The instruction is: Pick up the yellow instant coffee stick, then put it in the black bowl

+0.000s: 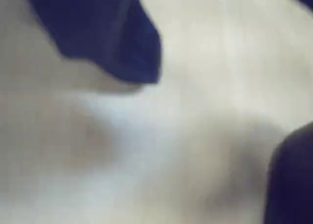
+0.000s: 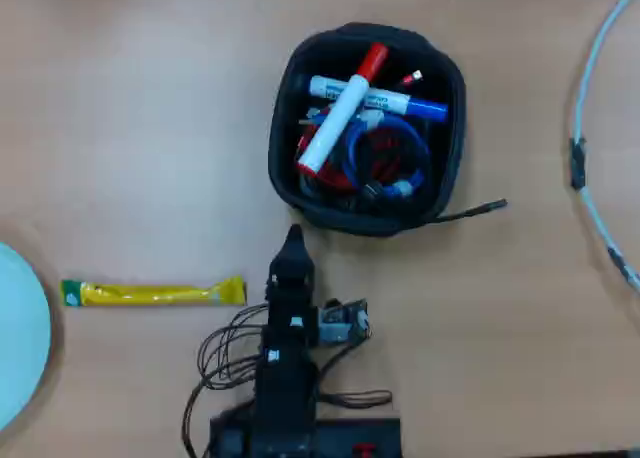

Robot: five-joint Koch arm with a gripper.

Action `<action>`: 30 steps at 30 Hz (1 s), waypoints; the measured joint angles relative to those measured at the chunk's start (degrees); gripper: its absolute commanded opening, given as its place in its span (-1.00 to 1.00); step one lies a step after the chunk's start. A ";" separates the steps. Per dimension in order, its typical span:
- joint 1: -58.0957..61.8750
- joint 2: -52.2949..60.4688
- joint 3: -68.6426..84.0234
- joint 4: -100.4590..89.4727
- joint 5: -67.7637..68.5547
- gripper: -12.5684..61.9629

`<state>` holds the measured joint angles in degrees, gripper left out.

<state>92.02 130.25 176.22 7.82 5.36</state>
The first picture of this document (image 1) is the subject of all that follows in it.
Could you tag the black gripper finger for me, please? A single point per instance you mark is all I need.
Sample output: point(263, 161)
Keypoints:
point(105, 35)
point(293, 180)

